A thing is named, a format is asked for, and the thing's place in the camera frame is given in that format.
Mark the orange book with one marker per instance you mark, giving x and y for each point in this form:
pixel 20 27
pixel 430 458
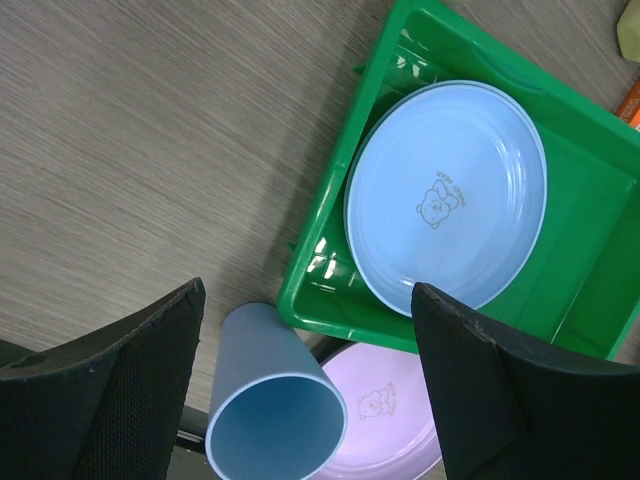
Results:
pixel 628 111

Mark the green plastic bin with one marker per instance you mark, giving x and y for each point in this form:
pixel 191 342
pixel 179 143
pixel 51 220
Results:
pixel 578 290

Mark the blue plate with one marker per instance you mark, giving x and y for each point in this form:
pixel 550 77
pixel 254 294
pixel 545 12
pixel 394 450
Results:
pixel 389 110
pixel 451 191

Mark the green cup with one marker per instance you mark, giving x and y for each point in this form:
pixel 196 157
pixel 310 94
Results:
pixel 628 31

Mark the purple plate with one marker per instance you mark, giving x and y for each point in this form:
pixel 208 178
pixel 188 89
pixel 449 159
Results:
pixel 391 433

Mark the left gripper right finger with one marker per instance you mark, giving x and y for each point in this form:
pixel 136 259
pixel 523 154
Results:
pixel 508 405

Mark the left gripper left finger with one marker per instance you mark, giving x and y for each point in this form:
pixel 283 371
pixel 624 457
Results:
pixel 108 404

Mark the blue cup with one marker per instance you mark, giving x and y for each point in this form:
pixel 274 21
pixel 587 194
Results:
pixel 274 413

